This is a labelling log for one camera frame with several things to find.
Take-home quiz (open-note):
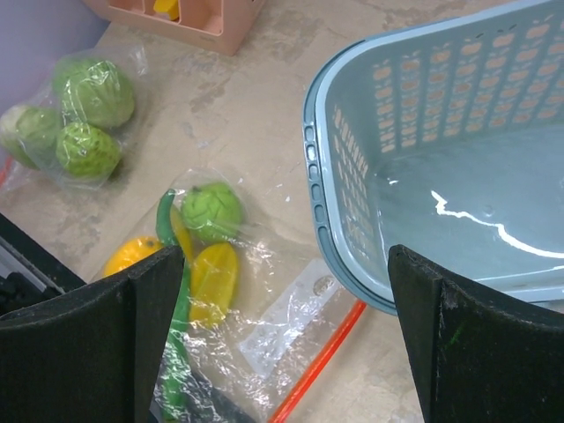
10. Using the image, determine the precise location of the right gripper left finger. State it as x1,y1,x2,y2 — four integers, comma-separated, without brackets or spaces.
1,246,183,422

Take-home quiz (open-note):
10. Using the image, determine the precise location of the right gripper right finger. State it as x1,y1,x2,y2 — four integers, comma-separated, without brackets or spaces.
388,245,563,422

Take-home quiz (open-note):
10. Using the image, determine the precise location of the orange mango toy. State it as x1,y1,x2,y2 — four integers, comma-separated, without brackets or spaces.
102,236,164,278

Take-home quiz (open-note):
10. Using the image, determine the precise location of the green chili pepper toy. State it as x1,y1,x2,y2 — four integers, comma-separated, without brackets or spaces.
155,188,193,422

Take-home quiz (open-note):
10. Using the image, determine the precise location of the yellow star fruit toy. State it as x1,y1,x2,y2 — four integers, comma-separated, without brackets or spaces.
189,242,240,328

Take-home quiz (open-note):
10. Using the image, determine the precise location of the yellow banana toy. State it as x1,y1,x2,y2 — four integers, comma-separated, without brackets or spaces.
170,205,194,263

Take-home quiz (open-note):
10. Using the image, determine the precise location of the clear orange-zip bag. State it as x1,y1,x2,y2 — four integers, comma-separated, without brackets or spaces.
107,168,364,422
1,43,150,191

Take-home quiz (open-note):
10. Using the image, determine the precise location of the green chayote toy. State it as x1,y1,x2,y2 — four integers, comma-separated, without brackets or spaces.
181,182,243,243

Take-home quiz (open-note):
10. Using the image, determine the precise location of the green custard apple toy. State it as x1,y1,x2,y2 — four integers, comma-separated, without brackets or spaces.
56,122,122,179

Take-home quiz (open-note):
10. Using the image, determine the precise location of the light blue plastic basket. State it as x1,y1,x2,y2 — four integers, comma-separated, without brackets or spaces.
302,1,563,314

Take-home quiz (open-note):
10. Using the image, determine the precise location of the orange plastic file organizer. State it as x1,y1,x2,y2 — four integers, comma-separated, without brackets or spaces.
85,1,264,56

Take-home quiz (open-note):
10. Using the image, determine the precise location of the yellow block in organizer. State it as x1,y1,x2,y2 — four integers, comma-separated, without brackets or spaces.
152,0,180,21

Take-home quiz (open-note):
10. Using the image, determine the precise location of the black aluminium base frame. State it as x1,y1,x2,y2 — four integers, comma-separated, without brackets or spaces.
1,216,85,315

